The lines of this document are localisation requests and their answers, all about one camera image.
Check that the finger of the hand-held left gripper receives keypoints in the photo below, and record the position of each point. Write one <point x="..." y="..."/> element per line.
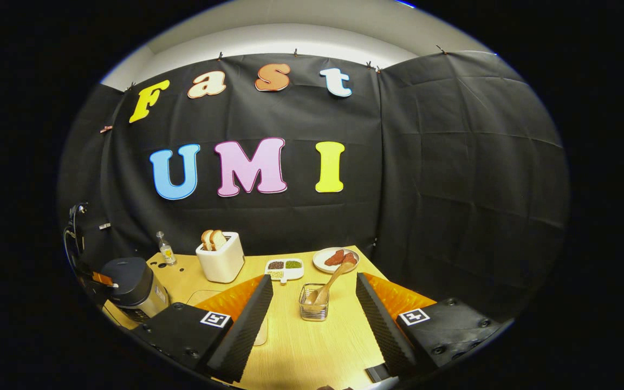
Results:
<point x="103" y="279"/>

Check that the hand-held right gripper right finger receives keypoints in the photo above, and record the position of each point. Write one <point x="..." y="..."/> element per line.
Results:
<point x="382" y="330"/>

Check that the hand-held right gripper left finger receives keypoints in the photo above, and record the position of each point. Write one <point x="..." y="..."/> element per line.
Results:
<point x="241" y="336"/>

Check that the dark lidded rice cooker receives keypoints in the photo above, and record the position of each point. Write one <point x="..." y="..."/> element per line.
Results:
<point x="130" y="279"/>

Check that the wooden spoon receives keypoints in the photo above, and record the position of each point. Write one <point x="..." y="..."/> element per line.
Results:
<point x="333" y="279"/>

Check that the clear rice container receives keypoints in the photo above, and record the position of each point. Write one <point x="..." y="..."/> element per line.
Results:
<point x="198" y="297"/>

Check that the small clear glass bottle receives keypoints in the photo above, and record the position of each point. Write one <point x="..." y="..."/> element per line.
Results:
<point x="167" y="253"/>

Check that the white toaster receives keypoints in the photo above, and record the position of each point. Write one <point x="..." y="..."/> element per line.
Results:
<point x="222" y="265"/>

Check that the white divided grain dish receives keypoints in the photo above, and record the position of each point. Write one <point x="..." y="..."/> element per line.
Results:
<point x="285" y="270"/>

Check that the white round plate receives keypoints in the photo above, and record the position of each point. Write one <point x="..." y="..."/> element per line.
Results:
<point x="320" y="260"/>

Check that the pink clothespin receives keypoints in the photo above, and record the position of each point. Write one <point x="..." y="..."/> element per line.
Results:
<point x="106" y="129"/>

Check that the black backdrop cloth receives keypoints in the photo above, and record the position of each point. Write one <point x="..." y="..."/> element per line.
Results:
<point x="442" y="189"/>

